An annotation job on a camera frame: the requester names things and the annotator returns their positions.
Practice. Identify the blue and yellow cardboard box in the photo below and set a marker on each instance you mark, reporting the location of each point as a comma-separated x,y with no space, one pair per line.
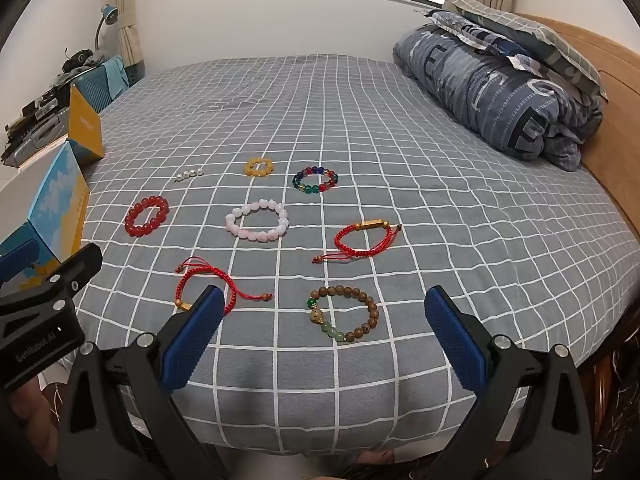
55,200

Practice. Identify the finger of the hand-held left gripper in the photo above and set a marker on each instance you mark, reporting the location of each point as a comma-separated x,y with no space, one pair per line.
35,355
75,265

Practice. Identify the teal striped storage box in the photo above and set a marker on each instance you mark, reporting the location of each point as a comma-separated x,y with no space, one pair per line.
100,85

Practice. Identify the grey stereo player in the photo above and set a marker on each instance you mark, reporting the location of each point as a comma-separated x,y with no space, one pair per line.
40,132

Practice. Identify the grey checked pillow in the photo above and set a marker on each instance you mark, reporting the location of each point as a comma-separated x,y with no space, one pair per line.
525,30

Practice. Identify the person's left hand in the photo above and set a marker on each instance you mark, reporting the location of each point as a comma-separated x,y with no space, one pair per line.
35,425

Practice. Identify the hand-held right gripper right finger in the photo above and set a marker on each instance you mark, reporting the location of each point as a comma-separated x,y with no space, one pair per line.
452,340

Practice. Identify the blue printed folded quilt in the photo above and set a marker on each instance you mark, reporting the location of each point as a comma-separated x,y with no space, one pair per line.
475,90

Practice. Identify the blue desk lamp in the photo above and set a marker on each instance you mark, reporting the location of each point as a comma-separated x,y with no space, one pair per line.
109,12

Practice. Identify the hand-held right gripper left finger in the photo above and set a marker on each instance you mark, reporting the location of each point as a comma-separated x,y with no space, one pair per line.
192,340

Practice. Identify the dark desk clutter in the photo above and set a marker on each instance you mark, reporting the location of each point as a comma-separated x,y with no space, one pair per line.
80,60

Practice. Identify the grey checked bed sheet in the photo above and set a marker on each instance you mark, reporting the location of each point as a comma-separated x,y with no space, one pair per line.
400,210

